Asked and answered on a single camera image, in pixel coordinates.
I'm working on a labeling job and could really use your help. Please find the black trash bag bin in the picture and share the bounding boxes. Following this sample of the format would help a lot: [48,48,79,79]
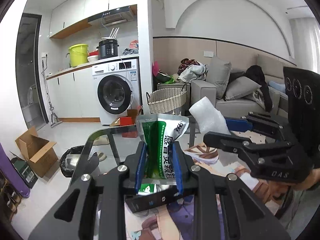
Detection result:
[59,145,99,178]

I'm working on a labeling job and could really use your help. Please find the purple rolled mat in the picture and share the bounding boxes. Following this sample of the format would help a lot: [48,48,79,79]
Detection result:
[0,145,30,198]

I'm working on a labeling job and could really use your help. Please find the grey upright cushion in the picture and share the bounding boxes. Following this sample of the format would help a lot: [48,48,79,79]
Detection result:
[206,56,232,100]

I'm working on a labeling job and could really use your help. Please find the person's right hand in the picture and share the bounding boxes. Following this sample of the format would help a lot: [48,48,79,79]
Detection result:
[287,168,320,191]

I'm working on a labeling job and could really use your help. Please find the anime printed table mat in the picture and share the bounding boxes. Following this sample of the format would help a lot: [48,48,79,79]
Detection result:
[97,142,286,240]

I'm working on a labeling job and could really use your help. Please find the black speaker panel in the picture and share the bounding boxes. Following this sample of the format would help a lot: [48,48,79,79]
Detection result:
[283,67,319,123]

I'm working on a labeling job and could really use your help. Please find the black rice cooker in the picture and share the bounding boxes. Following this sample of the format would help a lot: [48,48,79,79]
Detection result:
[97,37,119,59]

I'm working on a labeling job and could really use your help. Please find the green medicine sachet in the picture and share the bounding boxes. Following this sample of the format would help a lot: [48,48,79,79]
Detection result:
[138,184,171,196]
[136,114,189,179]

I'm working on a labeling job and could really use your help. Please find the range hood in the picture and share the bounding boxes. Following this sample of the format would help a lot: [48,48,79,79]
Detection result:
[87,6,136,27]

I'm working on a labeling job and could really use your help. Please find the red box on floor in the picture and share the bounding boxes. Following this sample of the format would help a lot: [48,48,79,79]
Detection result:
[110,105,143,138]

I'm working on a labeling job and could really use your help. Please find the open cardboard box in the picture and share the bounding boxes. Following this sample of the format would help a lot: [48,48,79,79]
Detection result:
[15,126,58,178]

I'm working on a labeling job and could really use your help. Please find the black storage box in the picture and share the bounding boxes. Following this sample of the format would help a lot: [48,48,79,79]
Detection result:
[125,185,193,213]

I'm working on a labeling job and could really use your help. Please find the mop with metal handle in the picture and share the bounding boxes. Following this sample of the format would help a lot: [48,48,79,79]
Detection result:
[41,54,62,128]

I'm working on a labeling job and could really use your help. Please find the white washing machine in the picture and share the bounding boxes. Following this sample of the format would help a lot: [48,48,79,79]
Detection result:
[92,57,142,126]

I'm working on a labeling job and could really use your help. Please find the beige slipper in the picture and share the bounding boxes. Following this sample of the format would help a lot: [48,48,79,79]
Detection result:
[97,151,107,162]

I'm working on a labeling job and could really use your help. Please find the black jacket on sofa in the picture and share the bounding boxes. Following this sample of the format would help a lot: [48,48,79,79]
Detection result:
[245,65,273,112]

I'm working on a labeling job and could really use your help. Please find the dark green box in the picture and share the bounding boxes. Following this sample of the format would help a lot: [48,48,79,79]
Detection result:
[11,155,38,189]

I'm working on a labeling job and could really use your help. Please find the pile of clothes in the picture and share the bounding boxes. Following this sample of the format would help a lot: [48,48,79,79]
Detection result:
[177,58,208,83]

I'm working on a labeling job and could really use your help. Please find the white foam sheet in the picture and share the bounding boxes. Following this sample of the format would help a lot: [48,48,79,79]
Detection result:
[189,96,231,135]

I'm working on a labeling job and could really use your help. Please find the woven laundry basket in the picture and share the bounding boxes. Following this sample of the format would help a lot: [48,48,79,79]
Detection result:
[146,85,187,115]

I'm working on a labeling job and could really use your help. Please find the grey lying cushion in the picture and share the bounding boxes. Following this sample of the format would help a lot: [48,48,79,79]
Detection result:
[225,76,260,101]

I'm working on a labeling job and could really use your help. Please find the grey sofa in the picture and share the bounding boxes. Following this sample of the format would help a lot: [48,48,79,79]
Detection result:
[190,54,297,118]

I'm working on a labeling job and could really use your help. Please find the yellow green bucket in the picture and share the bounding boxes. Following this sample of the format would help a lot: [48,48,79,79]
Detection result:
[66,43,88,67]

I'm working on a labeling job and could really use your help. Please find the white kitchen cabinets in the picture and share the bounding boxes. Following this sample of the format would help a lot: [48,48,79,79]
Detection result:
[47,67,100,122]

